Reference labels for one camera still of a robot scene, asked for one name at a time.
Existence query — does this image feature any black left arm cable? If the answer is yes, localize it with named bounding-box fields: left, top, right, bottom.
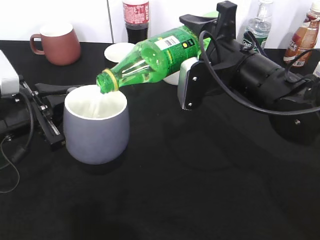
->
left=0, top=89, right=35, bottom=194

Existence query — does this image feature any white ceramic mug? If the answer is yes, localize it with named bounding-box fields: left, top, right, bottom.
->
left=163, top=71, right=180, bottom=86

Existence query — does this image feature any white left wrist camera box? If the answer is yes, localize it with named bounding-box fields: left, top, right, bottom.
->
left=0, top=50, right=20, bottom=98

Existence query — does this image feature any maroon ceramic mug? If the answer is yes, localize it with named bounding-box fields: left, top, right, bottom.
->
left=29, top=21, right=81, bottom=66

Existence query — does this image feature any green soda bottle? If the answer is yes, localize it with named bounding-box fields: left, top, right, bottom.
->
left=96, top=26, right=201, bottom=94

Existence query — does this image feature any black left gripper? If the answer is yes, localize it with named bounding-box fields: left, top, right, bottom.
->
left=0, top=81, right=83, bottom=151

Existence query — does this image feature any yellow plastic cup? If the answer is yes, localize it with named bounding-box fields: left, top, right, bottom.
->
left=202, top=10, right=219, bottom=18

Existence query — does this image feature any black ceramic mug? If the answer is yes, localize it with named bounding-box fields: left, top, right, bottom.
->
left=104, top=42, right=135, bottom=63

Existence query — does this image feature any cola bottle red label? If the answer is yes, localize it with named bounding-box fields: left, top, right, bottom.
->
left=122, top=0, right=150, bottom=44

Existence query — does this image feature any grey ceramic mug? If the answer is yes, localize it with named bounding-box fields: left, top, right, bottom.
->
left=63, top=85, right=130, bottom=165

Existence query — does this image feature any clear water bottle green label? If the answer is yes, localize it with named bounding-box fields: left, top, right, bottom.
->
left=242, top=0, right=273, bottom=49

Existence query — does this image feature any white carton box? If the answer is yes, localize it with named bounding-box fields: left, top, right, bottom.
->
left=313, top=61, right=320, bottom=78

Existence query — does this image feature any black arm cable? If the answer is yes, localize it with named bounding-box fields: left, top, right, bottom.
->
left=0, top=89, right=35, bottom=194
left=198, top=30, right=320, bottom=116

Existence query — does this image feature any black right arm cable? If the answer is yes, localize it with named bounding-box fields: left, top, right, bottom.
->
left=198, top=30, right=320, bottom=116

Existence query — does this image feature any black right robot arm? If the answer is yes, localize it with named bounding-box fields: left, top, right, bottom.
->
left=177, top=0, right=320, bottom=145

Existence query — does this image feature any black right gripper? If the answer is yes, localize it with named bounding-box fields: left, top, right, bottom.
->
left=177, top=0, right=249, bottom=110

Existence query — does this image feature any brown coffee drink bottle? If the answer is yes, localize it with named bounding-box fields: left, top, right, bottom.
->
left=283, top=0, right=320, bottom=64

